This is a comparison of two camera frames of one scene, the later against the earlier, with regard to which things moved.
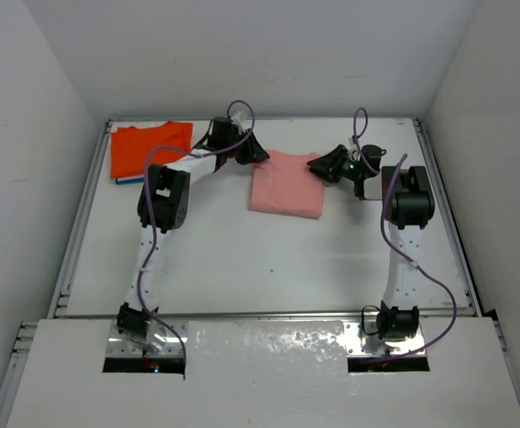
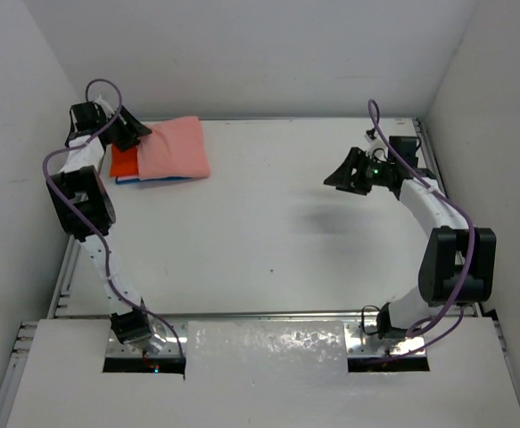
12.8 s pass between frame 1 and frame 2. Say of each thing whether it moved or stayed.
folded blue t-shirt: stayed
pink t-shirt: moved
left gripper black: moved
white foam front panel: stayed
